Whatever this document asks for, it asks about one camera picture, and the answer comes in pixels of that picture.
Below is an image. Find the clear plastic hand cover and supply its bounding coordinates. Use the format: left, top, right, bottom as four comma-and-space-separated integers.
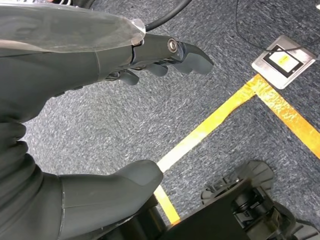
0, 2, 146, 55

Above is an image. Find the thin black floor cable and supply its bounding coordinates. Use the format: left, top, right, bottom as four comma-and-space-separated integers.
235, 0, 320, 55

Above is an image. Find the yellow floor tape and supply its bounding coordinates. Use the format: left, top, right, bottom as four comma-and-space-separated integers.
153, 73, 320, 226

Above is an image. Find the silver floor socket plate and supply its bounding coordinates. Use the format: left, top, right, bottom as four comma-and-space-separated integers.
251, 34, 318, 91

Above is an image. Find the ribbed grey left arm sleeve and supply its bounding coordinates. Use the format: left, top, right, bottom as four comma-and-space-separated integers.
0, 120, 62, 240

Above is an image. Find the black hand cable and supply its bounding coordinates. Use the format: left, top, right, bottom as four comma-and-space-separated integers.
144, 0, 194, 33

